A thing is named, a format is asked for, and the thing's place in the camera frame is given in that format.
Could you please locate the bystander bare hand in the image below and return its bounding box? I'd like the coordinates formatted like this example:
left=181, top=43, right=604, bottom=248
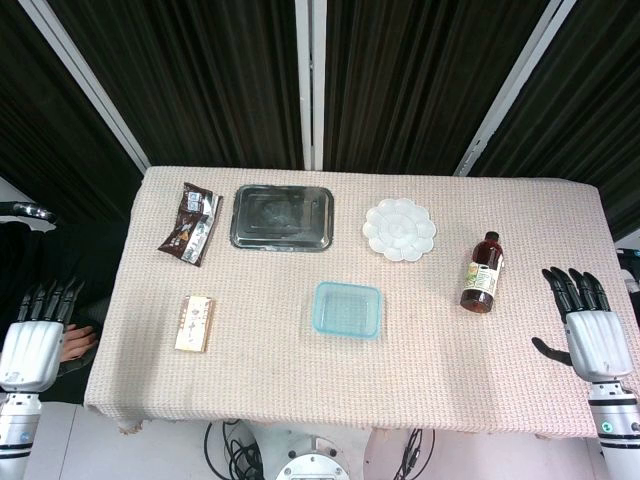
left=60, top=323, right=102, bottom=362

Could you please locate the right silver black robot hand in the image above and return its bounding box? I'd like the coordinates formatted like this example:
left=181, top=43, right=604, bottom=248
left=530, top=266, right=635, bottom=385

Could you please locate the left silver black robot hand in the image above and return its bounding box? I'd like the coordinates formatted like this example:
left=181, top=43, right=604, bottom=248
left=0, top=276, right=87, bottom=392

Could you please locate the clear plastic container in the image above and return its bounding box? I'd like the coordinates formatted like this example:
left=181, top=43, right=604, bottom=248
left=299, top=280, right=389, bottom=346

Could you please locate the blue container lid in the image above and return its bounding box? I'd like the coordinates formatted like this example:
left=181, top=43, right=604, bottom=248
left=312, top=280, right=385, bottom=342

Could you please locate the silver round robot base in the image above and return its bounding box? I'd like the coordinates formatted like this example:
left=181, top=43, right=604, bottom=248
left=274, top=434, right=350, bottom=480

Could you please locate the yellow red carton box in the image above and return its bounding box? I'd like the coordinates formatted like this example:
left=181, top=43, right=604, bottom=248
left=173, top=293, right=218, bottom=354

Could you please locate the brown drink bottle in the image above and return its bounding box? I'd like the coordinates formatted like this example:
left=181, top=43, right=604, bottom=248
left=459, top=230, right=506, bottom=316

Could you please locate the brown snack packet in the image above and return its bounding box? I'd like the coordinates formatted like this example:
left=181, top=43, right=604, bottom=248
left=157, top=181, right=224, bottom=268

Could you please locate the white flower-shaped plate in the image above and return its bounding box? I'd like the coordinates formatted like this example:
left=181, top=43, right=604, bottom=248
left=362, top=197, right=438, bottom=262

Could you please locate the rectangular steel tray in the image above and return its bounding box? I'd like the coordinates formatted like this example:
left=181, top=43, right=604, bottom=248
left=229, top=184, right=336, bottom=253

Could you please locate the pink waffle tablecloth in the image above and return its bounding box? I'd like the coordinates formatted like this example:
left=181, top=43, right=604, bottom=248
left=82, top=165, right=617, bottom=441

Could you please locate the black pleated curtain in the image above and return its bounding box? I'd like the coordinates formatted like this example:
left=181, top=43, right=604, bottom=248
left=0, top=0, right=640, bottom=241

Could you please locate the black cable bundle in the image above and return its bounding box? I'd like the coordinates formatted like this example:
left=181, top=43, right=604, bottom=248
left=203, top=420, right=264, bottom=480
left=398, top=428, right=437, bottom=480

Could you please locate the white frame post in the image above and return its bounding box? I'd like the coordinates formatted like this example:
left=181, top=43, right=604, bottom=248
left=18, top=0, right=152, bottom=170
left=452, top=0, right=577, bottom=177
left=293, top=0, right=329, bottom=172

